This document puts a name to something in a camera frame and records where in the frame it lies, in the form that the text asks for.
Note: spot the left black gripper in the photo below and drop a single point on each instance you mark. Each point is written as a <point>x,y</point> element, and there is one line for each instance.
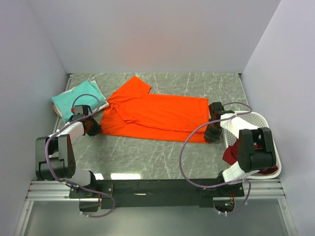
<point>97,129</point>

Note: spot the folded white t-shirt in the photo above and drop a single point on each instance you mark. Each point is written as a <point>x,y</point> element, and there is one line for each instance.
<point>89,87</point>

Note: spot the orange t-shirt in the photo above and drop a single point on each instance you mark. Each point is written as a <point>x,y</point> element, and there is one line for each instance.
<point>135,112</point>

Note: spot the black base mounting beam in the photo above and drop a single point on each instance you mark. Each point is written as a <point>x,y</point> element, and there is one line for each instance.
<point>151,193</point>

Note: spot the dark red t-shirt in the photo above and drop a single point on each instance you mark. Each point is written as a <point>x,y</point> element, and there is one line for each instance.
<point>230,156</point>

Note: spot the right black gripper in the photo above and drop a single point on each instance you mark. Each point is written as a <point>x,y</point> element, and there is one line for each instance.
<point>213,137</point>

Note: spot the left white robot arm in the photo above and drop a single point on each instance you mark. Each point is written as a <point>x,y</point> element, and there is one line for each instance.
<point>54,155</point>

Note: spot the white perforated plastic basket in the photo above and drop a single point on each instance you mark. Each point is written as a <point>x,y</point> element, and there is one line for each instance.
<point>260,121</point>

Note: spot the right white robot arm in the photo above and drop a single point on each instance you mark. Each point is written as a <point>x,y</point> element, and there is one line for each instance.
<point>253,151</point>

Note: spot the aluminium frame rail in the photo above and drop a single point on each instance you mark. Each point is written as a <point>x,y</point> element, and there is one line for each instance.
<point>39,191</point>

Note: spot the folded teal t-shirt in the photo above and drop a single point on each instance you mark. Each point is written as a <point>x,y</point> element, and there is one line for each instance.
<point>64,101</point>

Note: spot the folded beige t-shirt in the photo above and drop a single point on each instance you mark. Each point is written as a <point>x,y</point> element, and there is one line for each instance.
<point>57,111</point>

